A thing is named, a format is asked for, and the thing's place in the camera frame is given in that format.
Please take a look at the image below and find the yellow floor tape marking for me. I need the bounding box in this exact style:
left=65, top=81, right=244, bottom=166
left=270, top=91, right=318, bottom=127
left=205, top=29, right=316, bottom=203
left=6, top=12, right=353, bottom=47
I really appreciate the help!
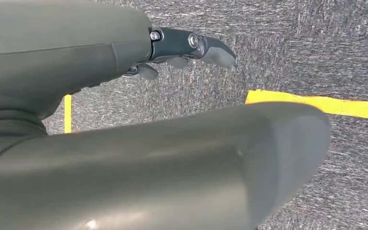
left=245, top=90, right=368, bottom=122

